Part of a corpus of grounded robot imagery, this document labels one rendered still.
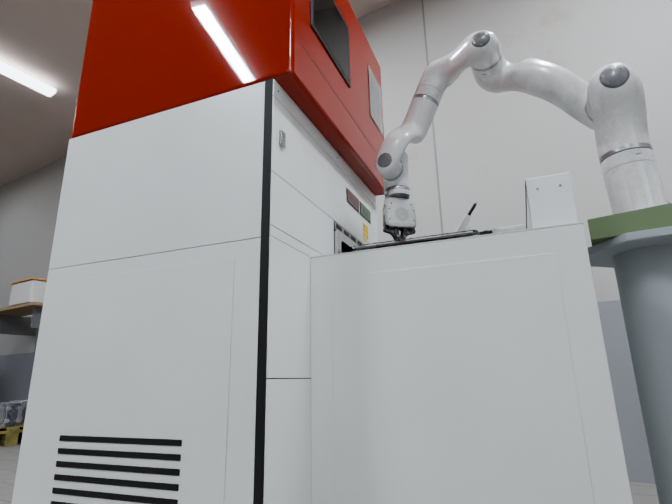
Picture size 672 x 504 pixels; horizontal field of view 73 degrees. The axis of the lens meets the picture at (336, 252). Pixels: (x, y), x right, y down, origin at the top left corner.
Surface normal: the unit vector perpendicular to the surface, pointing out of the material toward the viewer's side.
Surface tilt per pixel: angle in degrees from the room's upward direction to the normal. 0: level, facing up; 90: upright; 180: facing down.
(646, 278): 90
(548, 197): 90
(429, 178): 90
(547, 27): 90
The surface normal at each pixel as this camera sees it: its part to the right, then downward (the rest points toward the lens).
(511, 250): -0.38, -0.25
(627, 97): -0.22, 0.38
